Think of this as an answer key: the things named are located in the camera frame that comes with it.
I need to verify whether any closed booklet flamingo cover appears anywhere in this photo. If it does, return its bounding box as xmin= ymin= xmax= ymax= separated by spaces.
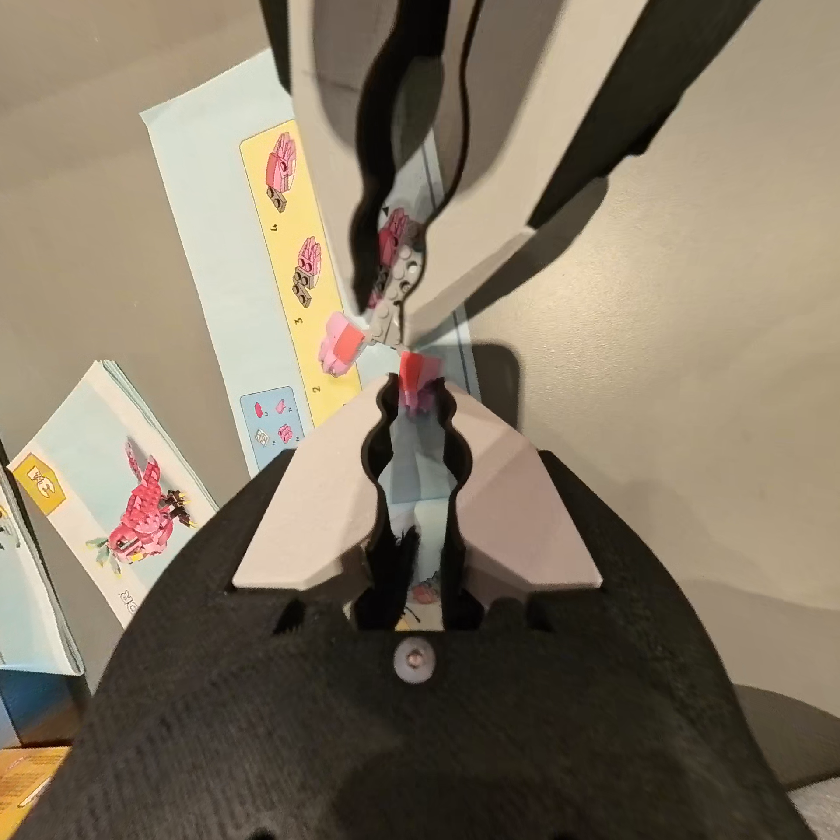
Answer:
xmin=0 ymin=482 xmax=86 ymax=677

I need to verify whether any orange toy set box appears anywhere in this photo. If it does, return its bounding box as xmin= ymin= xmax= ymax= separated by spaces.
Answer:
xmin=0 ymin=745 xmax=74 ymax=840

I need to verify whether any grey desk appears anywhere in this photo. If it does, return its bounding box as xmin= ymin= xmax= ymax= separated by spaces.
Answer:
xmin=0 ymin=0 xmax=840 ymax=723

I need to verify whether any white cloth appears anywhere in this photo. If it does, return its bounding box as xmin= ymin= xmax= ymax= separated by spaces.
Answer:
xmin=784 ymin=780 xmax=840 ymax=840

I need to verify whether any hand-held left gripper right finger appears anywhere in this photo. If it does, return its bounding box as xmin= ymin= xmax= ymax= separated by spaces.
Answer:
xmin=438 ymin=377 xmax=605 ymax=621

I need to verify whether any open light blue instruction booklet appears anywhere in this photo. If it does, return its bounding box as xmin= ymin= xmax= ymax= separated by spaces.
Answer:
xmin=139 ymin=49 xmax=487 ymax=632

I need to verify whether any blue box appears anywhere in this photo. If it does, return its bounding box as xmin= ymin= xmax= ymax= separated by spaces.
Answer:
xmin=0 ymin=668 xmax=91 ymax=750

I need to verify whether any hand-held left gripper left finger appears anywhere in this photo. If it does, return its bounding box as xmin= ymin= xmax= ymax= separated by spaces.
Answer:
xmin=233 ymin=373 xmax=414 ymax=611

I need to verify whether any closed booklet red bird cover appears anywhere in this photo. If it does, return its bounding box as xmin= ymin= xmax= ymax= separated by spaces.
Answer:
xmin=7 ymin=360 xmax=219 ymax=629

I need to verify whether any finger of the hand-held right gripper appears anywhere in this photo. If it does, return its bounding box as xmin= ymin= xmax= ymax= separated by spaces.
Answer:
xmin=395 ymin=0 xmax=657 ymax=349
xmin=289 ymin=0 xmax=403 ymax=315

